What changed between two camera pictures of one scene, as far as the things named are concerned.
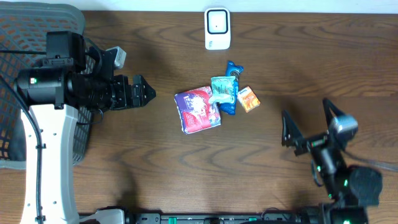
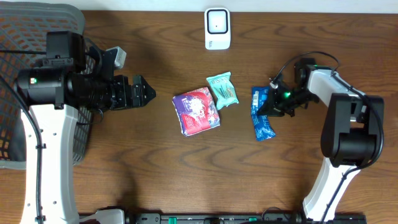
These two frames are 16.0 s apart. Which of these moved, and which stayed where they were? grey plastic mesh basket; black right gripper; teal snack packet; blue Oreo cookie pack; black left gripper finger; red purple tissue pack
Moved: blue Oreo cookie pack; teal snack packet; black right gripper
Stayed: black left gripper finger; red purple tissue pack; grey plastic mesh basket
